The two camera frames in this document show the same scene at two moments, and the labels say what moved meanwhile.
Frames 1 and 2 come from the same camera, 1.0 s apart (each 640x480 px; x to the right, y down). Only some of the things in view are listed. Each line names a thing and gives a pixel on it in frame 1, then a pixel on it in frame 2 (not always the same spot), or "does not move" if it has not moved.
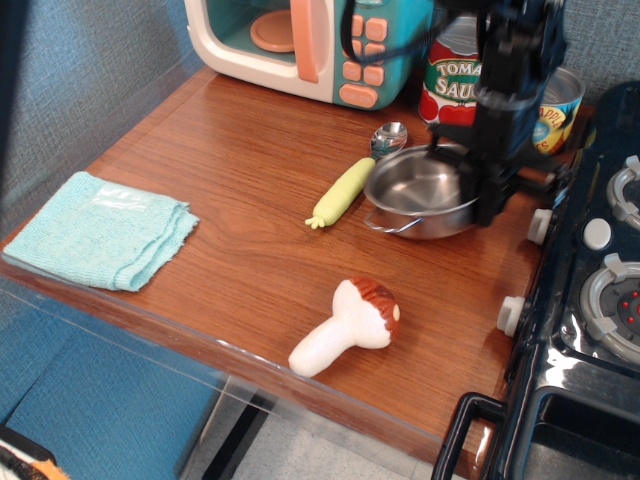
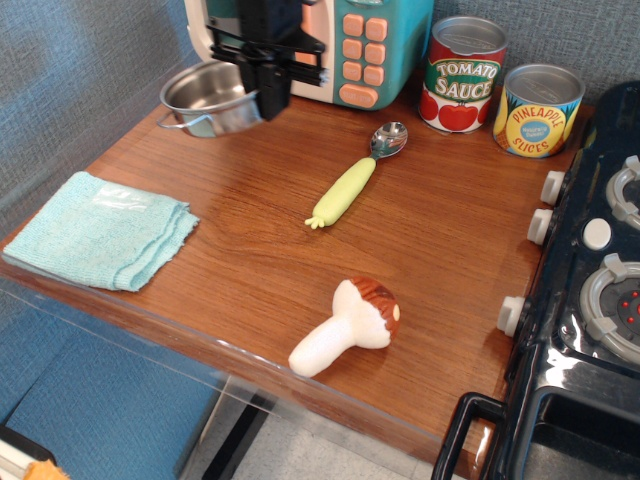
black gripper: (496, 154) -> (270, 31)
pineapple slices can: (561, 101) does not move
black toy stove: (571, 405) does not move
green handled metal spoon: (344, 191) does not move
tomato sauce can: (448, 96) does not move
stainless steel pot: (415, 192) -> (208, 99)
